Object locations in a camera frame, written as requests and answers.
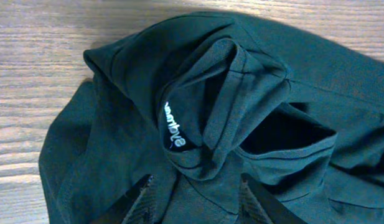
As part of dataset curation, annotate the black polo shirt with logo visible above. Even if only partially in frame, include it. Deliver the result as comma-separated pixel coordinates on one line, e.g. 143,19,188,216
39,12,384,223

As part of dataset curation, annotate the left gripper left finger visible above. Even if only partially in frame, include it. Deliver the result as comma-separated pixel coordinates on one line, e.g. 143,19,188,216
90,174,157,224

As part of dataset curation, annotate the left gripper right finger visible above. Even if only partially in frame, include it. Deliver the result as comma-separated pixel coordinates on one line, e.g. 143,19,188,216
237,173,307,224

